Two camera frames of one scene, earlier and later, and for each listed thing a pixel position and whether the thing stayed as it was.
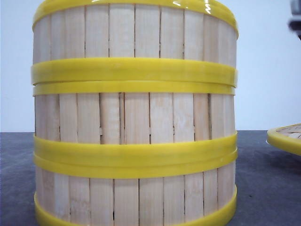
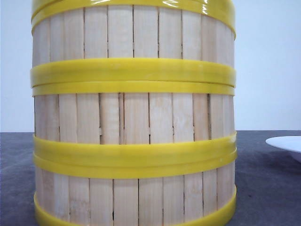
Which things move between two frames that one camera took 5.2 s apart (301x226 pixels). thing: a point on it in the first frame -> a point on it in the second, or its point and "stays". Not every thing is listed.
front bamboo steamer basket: (99, 191) stays
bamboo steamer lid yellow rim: (287, 138) -> (224, 10)
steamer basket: (134, 42) stays
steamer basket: (139, 122) stays
